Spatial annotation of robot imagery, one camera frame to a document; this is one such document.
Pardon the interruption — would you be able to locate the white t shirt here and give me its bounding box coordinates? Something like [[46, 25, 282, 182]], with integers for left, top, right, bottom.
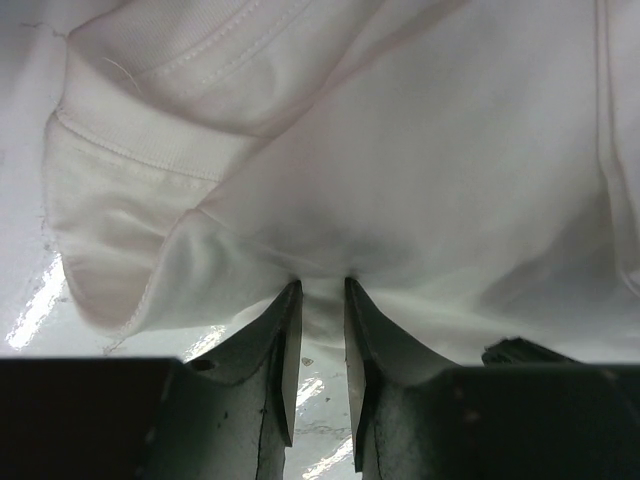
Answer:
[[1, 1, 639, 362]]

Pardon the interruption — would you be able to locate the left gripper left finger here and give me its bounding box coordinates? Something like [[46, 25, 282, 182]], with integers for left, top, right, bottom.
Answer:
[[1, 282, 303, 479]]

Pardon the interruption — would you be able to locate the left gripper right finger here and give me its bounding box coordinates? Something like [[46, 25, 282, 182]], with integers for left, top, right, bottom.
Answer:
[[344, 278, 639, 479]]

